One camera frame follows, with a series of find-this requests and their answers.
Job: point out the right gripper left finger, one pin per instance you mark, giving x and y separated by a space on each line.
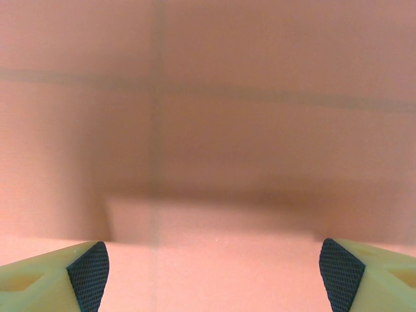
39 279

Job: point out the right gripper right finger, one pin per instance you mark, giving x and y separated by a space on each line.
383 279

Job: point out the orange paper sheet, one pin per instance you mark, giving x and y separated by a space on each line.
227 130

